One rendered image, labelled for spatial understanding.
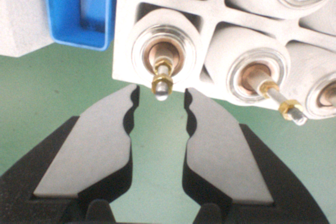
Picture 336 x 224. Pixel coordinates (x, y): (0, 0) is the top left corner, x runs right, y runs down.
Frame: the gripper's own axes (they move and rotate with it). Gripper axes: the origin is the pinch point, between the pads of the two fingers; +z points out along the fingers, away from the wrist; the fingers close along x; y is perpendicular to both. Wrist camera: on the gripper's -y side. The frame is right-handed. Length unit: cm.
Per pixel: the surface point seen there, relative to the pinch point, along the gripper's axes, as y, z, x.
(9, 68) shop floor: 14, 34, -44
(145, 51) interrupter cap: 0.0, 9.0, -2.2
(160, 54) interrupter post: -0.4, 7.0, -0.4
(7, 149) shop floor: 47, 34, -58
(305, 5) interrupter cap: -5.9, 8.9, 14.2
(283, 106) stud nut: 2.2, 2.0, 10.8
